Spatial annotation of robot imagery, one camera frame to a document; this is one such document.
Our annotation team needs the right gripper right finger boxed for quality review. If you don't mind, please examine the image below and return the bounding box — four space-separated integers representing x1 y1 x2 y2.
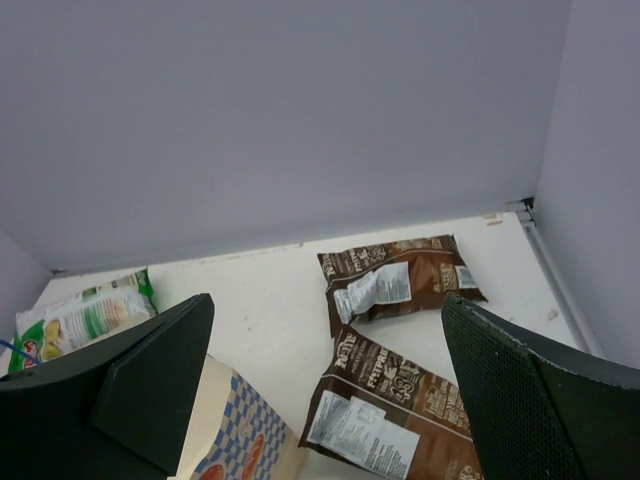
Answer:
441 294 639 479

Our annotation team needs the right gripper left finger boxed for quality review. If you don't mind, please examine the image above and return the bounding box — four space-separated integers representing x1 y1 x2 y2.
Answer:
1 294 215 479

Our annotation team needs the green cassava chips bag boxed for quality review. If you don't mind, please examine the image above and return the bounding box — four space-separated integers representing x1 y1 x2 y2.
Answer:
8 269 158 373

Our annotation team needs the blue checkered paper bag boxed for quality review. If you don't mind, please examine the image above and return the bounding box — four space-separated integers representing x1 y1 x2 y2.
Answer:
166 354 306 479

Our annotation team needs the brown kettle chips bag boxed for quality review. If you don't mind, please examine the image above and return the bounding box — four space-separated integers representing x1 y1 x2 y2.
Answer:
299 326 484 479
317 234 487 337

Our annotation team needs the aluminium table edge frame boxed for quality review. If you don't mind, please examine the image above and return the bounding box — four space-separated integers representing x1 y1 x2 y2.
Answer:
504 197 607 359

